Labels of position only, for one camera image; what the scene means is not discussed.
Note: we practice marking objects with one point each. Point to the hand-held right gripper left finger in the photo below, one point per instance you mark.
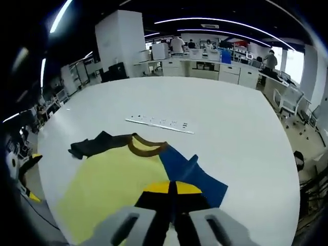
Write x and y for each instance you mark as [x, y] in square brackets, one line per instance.
[143, 223]

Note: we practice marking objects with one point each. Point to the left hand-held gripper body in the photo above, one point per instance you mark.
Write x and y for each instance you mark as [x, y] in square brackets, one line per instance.
[12, 166]

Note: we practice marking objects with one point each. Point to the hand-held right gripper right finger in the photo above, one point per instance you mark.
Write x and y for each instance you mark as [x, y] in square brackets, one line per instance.
[202, 225]

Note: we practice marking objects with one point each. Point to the yellow blue black garment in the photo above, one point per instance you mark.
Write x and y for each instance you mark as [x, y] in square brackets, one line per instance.
[112, 174]

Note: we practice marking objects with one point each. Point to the black cabinet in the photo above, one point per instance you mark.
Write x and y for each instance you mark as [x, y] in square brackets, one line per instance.
[115, 73]

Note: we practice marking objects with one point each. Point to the white office chair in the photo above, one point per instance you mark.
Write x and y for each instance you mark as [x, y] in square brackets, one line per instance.
[289, 101]

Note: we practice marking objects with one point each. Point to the white counter cabinets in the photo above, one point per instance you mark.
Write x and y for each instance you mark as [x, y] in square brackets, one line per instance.
[230, 73]

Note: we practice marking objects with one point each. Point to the blue storage bin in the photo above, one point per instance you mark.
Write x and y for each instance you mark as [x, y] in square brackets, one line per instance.
[226, 57]

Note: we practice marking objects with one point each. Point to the white box appliance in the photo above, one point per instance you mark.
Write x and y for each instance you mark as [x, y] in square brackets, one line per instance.
[160, 51]

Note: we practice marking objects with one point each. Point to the ceiling air vent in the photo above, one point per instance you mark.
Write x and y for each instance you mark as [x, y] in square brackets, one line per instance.
[210, 25]

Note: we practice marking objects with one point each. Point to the long curved ceiling light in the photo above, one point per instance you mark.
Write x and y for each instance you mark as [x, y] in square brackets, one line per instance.
[217, 20]

